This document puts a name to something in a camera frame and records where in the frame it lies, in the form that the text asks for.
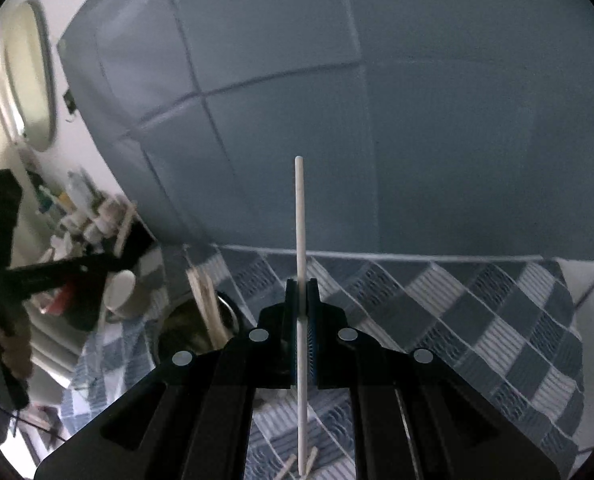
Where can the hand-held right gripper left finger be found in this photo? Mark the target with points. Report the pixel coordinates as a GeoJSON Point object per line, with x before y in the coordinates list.
{"type": "Point", "coordinates": [291, 340]}

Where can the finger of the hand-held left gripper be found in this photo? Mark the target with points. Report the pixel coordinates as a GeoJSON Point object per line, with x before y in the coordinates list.
{"type": "Point", "coordinates": [77, 270]}

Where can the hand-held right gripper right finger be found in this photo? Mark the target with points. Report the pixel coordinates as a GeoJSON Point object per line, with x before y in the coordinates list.
{"type": "Point", "coordinates": [314, 340]}

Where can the metal pot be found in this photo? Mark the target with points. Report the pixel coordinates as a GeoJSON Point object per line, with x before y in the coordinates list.
{"type": "Point", "coordinates": [177, 330]}

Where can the white chopstick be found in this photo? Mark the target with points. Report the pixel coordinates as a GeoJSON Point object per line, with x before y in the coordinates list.
{"type": "Point", "coordinates": [300, 220]}

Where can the person's left hand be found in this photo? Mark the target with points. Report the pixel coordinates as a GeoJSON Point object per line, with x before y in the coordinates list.
{"type": "Point", "coordinates": [12, 350]}

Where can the red container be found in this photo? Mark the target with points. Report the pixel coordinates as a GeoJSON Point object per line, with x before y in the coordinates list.
{"type": "Point", "coordinates": [59, 300]}

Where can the white cup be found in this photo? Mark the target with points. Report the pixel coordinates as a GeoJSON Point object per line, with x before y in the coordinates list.
{"type": "Point", "coordinates": [119, 292]}

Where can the cluster of toiletry bottles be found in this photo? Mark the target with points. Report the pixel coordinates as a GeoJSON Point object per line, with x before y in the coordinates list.
{"type": "Point", "coordinates": [82, 210]}

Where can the blue patterned tablecloth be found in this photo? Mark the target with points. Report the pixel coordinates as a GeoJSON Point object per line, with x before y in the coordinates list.
{"type": "Point", "coordinates": [452, 310]}

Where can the oval wall mirror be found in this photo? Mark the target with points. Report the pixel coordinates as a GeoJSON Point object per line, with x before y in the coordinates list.
{"type": "Point", "coordinates": [29, 75]}

